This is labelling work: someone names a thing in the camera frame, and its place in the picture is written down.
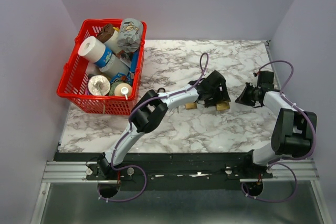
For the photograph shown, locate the cream squeeze bottle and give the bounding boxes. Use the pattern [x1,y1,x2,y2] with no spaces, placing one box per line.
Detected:
[114,83,132,100]

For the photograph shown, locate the white toilet paper roll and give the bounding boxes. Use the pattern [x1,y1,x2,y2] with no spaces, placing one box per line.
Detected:
[78,36,106,63]

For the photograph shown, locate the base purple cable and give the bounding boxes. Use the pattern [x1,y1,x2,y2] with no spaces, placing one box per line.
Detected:
[94,165,147,203]
[240,161,297,203]

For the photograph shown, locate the brown chocolate wrapped item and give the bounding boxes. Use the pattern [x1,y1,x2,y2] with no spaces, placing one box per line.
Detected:
[97,23,115,43]

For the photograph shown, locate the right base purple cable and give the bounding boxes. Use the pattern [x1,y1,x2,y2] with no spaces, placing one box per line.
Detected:
[240,161,297,203]

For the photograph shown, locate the metal table frame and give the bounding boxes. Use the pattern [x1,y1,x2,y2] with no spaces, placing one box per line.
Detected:
[31,152,332,223]

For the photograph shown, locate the silver foil wrapped roll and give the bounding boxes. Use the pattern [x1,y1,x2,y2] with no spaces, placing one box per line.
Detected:
[88,75,111,96]

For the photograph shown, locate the white blue labelled bottle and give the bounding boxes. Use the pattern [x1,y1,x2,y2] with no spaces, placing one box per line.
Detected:
[94,47,129,78]

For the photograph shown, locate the black mounting rail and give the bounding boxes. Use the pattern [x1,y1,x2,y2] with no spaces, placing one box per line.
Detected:
[86,153,272,191]

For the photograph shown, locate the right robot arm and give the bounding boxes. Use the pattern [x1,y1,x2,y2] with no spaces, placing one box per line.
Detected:
[235,71,317,178]

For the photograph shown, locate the brass padlock with keys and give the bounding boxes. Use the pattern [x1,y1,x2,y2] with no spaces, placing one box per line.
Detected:
[185,102,197,110]

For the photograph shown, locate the red plastic basket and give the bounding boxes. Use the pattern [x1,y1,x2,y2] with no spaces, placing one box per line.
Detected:
[56,19,147,115]

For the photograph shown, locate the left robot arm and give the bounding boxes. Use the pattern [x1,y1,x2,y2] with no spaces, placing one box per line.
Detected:
[97,70,230,179]

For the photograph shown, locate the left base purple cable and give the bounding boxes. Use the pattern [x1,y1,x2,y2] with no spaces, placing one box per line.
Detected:
[94,165,147,203]

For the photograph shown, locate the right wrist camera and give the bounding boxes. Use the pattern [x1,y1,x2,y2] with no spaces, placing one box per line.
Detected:
[253,71,265,86]

